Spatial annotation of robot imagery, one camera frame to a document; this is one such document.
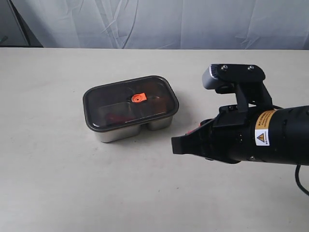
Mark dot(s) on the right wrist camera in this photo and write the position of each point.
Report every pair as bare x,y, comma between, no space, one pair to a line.
246,82

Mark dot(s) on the steel two-compartment lunch box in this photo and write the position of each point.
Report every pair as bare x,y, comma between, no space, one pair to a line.
126,132

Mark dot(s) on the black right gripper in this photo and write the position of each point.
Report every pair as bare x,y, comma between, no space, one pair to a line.
271,136

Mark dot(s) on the grey backdrop curtain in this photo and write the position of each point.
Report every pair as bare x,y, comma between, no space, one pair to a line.
155,24

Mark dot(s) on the red toy sausage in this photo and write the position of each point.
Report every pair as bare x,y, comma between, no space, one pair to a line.
118,118

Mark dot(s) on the dark transparent lunch box lid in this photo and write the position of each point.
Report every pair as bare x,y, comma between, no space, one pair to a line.
146,98

